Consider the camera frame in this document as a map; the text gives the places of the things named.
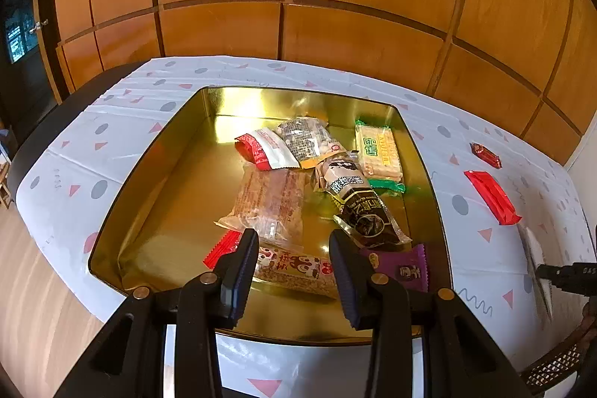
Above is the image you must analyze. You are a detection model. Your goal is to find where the dark brown snack packet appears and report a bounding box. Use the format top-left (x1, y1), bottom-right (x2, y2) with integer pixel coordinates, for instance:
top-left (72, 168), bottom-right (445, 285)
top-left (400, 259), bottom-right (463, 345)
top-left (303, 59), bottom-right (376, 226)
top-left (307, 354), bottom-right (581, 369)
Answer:
top-left (331, 187), bottom-right (413, 250)

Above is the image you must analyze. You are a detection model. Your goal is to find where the gold metal tin tray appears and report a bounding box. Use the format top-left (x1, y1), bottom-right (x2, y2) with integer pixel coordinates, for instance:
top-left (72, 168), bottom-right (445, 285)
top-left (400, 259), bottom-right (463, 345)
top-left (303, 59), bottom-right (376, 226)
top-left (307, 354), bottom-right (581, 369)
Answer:
top-left (88, 85), bottom-right (454, 345)

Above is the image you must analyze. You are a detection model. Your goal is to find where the green-edged cracker packet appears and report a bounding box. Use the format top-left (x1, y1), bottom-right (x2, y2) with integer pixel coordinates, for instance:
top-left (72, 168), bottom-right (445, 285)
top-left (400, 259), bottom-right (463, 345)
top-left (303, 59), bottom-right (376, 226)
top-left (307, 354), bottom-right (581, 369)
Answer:
top-left (354, 119), bottom-right (407, 194)

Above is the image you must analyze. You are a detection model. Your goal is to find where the purple snack packet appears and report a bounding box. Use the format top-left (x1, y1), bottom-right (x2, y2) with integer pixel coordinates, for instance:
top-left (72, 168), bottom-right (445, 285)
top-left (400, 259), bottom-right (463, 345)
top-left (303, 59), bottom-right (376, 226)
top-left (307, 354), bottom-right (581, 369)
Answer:
top-left (359, 242), bottom-right (429, 294)

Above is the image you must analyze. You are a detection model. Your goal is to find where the red and white snack packet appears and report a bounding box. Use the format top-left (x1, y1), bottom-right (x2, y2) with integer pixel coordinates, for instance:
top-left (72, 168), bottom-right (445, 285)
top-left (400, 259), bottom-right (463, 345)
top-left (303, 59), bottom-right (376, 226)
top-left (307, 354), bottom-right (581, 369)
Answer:
top-left (233, 128), bottom-right (299, 171)

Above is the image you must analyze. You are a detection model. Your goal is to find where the bright red snack packet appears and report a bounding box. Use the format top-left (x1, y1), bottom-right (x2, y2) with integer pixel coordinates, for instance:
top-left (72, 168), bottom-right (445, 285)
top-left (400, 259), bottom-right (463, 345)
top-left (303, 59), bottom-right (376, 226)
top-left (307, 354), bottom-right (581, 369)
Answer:
top-left (464, 170), bottom-right (523, 225)

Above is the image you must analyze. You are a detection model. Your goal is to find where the orange-edged clear snack packet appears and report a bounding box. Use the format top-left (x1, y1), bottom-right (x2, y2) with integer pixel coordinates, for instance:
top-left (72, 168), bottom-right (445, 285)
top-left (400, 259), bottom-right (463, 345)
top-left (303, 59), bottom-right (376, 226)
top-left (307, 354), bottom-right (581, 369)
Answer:
top-left (276, 116), bottom-right (348, 170)

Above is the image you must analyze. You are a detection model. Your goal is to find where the red white cartoon snack bar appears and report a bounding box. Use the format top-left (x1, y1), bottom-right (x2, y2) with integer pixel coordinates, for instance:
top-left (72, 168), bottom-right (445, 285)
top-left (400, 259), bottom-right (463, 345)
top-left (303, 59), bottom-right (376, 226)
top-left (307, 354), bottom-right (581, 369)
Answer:
top-left (203, 230), bottom-right (339, 300)

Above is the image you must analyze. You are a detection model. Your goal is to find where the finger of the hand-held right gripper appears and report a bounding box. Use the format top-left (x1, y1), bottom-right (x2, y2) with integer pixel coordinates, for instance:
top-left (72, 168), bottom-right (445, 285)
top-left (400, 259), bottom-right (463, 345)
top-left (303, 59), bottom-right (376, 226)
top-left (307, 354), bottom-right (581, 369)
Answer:
top-left (535, 260), bottom-right (597, 298)

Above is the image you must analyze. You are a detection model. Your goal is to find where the clear packet of brown cake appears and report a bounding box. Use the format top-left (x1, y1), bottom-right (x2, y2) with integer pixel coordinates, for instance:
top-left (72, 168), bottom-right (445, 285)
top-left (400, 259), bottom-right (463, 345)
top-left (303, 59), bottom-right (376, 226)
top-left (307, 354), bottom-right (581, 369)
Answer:
top-left (213, 169), bottom-right (312, 253)

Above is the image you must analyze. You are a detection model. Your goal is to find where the white patterned tablecloth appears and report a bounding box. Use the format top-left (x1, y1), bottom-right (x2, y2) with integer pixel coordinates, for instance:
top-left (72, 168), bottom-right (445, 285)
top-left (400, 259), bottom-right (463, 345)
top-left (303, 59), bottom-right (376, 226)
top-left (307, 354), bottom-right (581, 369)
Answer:
top-left (14, 54), bottom-right (588, 398)

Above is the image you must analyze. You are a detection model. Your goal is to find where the dark door with window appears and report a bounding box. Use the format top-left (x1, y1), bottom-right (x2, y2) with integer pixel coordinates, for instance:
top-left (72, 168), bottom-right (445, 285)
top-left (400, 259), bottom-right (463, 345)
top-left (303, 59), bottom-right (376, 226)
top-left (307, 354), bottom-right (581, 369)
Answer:
top-left (0, 0), bottom-right (59, 138)

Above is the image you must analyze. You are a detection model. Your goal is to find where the wicker chair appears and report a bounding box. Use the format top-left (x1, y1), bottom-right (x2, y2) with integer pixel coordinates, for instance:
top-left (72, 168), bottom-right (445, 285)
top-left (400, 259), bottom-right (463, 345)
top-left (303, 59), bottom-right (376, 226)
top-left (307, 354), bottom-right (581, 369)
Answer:
top-left (518, 300), bottom-right (597, 389)

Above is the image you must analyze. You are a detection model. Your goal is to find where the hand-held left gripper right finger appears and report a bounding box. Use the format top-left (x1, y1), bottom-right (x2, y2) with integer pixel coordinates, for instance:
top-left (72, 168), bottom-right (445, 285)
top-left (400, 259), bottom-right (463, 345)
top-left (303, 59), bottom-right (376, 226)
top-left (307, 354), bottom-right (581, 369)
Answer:
top-left (328, 229), bottom-right (532, 398)

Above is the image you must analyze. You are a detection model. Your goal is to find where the wooden stool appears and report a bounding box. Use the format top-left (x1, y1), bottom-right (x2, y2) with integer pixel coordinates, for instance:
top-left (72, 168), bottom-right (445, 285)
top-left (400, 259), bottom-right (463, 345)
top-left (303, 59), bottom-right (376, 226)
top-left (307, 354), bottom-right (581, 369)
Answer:
top-left (0, 162), bottom-right (12, 210)

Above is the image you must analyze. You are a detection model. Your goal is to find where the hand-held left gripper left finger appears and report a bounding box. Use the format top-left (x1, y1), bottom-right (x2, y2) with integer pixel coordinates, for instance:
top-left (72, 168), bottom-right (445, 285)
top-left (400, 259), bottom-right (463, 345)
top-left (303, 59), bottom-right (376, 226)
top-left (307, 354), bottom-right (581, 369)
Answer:
top-left (58, 228), bottom-right (260, 398)

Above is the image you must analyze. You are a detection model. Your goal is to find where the tan packet with black print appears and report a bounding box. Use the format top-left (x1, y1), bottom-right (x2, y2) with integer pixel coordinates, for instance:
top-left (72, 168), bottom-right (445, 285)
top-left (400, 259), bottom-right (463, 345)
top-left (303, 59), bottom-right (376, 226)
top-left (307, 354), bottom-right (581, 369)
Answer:
top-left (310, 150), bottom-right (374, 205)

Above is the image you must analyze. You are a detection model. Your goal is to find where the small dark red candy packet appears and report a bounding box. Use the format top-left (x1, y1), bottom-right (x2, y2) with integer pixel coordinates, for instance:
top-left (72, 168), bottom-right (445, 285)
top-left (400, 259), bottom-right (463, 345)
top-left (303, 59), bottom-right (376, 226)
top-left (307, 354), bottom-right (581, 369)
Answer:
top-left (469, 141), bottom-right (503, 169)

